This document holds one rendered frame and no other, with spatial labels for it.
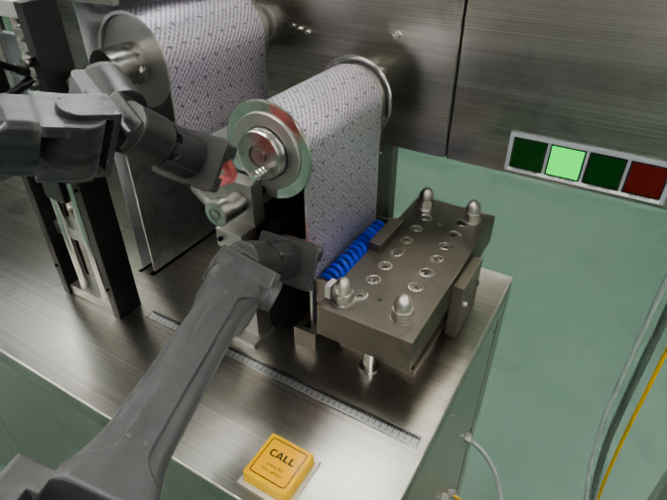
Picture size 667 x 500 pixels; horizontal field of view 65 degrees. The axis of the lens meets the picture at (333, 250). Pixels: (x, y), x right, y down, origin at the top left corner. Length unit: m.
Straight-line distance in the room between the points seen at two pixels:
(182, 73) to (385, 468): 0.65
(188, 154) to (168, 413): 0.34
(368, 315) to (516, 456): 1.25
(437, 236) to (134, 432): 0.72
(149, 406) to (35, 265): 0.91
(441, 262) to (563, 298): 1.74
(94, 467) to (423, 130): 0.82
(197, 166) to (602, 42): 0.60
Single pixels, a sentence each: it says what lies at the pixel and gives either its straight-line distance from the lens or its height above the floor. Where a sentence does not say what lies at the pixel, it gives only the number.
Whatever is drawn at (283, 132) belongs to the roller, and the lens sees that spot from 0.73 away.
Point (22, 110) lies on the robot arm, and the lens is 0.57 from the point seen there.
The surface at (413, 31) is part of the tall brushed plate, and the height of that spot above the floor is 1.36.
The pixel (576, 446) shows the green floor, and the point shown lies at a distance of 2.07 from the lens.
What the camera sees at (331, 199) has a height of 1.15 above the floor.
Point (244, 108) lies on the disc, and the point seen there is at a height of 1.31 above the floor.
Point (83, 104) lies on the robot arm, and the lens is 0.58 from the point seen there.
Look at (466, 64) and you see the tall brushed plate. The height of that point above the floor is 1.31.
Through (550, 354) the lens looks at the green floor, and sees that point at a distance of 2.33.
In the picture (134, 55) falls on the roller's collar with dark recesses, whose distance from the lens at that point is 0.88.
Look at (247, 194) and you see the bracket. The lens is 0.78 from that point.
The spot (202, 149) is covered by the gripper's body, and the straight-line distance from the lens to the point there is 0.66.
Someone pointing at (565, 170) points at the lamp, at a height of 1.17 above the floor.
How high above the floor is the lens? 1.57
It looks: 35 degrees down
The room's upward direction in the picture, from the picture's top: straight up
